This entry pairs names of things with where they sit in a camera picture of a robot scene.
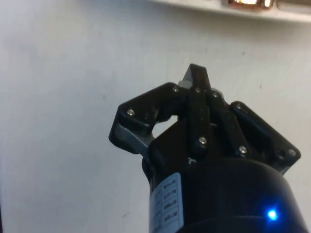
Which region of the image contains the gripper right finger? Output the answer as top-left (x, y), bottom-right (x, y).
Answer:
top-left (194, 64), bottom-right (302, 176)

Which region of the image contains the rounded box lid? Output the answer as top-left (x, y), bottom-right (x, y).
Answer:
top-left (220, 0), bottom-right (280, 12)

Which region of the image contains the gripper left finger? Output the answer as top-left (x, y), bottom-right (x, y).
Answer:
top-left (107, 63), bottom-right (210, 161)

